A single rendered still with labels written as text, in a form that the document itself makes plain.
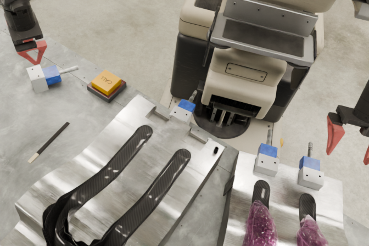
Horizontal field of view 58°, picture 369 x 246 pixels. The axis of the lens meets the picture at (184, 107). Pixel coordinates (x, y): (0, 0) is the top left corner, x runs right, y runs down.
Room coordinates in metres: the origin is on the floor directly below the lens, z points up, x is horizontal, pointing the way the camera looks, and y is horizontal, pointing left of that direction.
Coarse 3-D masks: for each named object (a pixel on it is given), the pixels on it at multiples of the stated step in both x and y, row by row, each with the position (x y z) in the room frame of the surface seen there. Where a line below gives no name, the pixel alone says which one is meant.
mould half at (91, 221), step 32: (128, 128) 0.42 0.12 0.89; (160, 128) 0.44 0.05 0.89; (96, 160) 0.33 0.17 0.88; (160, 160) 0.35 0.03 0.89; (192, 160) 0.37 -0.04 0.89; (32, 192) 0.21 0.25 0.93; (64, 192) 0.23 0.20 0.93; (128, 192) 0.27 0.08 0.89; (192, 192) 0.30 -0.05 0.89; (32, 224) 0.16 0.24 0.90; (96, 224) 0.18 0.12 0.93; (160, 224) 0.21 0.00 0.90
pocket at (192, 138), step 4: (188, 132) 0.45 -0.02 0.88; (192, 132) 0.45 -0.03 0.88; (184, 136) 0.43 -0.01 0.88; (188, 136) 0.45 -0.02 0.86; (192, 136) 0.45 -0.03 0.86; (196, 136) 0.45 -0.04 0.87; (200, 136) 0.45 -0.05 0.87; (184, 140) 0.43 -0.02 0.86; (188, 140) 0.44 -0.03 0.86; (192, 140) 0.44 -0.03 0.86; (196, 140) 0.44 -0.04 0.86; (200, 140) 0.44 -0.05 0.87; (204, 140) 0.44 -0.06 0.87; (192, 144) 0.43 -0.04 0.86; (196, 144) 0.43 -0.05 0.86; (200, 144) 0.43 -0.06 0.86; (204, 144) 0.43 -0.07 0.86; (196, 148) 0.42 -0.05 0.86; (200, 148) 0.42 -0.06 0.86
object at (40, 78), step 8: (32, 72) 0.56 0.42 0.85; (40, 72) 0.56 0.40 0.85; (48, 72) 0.58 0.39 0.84; (56, 72) 0.58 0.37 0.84; (64, 72) 0.60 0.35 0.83; (32, 80) 0.53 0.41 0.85; (40, 80) 0.54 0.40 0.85; (48, 80) 0.56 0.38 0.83; (56, 80) 0.57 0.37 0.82; (40, 88) 0.54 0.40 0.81; (48, 88) 0.55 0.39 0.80
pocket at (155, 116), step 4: (152, 108) 0.49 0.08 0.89; (152, 112) 0.49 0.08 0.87; (156, 112) 0.49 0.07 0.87; (160, 112) 0.49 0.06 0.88; (148, 116) 0.48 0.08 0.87; (152, 116) 0.48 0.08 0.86; (156, 116) 0.49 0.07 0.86; (160, 116) 0.49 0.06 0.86; (164, 116) 0.48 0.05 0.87; (168, 116) 0.49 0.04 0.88; (152, 120) 0.47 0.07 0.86; (156, 120) 0.48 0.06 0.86; (160, 120) 0.48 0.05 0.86; (164, 120) 0.48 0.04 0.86; (168, 120) 0.48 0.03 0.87; (160, 124) 0.47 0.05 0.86; (164, 124) 0.47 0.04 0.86
